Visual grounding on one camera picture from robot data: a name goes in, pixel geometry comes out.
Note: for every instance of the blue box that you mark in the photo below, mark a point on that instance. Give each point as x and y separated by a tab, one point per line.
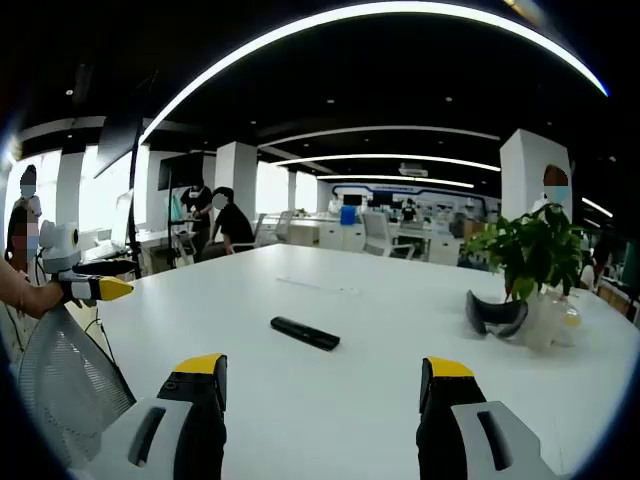
348	215

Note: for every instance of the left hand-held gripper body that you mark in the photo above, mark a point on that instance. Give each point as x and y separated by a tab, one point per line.
57	247

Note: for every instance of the dark grey headset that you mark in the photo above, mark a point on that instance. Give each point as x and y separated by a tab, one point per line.
502	320

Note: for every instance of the white office desk row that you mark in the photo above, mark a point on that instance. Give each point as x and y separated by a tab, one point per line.
330	235

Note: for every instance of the white swivel office chair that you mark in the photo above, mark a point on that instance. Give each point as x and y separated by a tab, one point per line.
377	232
283	225

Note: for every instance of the curved ceiling light strip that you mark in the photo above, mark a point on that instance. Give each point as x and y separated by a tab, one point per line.
320	22

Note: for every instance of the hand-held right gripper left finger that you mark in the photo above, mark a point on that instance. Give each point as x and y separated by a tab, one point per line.
160	440

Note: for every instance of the green potted plant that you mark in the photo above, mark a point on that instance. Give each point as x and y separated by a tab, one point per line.
530	247

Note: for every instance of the straight ceiling light strip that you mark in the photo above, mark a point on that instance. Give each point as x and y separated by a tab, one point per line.
385	158
400	179

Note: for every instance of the clear glass plant vase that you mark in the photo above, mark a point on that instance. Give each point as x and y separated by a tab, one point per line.
552	322

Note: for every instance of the black stand pole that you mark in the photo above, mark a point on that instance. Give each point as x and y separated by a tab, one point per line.
133	225

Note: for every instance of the black remote control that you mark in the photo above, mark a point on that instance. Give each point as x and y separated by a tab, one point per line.
305	333

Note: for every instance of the black wall screen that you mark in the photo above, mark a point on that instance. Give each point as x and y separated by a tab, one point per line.
177	172

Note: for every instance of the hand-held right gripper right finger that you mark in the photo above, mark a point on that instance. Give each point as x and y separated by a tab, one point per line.
465	440

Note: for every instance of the ceiling air conditioner unit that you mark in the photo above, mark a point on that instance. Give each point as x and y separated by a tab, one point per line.
414	169

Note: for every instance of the person's left hand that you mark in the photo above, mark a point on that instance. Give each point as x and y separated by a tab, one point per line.
42	298

